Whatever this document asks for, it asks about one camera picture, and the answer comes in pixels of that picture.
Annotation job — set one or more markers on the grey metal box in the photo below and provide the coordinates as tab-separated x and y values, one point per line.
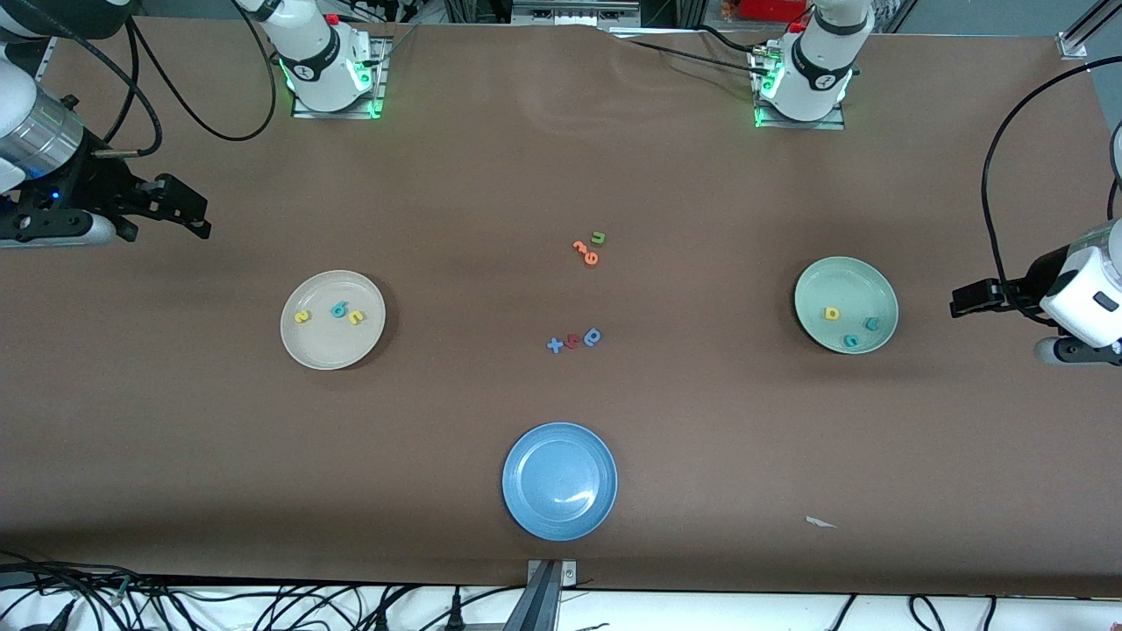
570	13

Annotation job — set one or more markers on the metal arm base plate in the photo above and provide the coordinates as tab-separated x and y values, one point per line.
802	124
337	114

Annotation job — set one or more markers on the pale green plate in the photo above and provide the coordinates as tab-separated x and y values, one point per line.
841	285

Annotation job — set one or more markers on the brown table cover sheet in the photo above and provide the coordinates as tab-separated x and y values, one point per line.
175	456

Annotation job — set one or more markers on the blue letter a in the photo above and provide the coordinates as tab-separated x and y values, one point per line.
592	336

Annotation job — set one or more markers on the dark grey metal beam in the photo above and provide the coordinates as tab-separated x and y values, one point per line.
535	609

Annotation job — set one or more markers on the aluminium frame rail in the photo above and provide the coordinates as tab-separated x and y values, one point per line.
1071	44

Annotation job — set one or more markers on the red box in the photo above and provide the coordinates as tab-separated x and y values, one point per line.
771	9

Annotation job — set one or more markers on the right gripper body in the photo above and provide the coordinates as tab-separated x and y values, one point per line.
95	182

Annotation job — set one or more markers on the white paper scrap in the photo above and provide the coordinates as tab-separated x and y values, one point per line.
820	522

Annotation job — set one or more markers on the blue plate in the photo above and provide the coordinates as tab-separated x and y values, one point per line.
559	482

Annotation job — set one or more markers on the metal table clamp bracket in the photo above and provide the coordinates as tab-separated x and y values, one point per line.
568	574

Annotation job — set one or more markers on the beige brown plate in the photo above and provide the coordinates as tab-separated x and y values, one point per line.
329	346

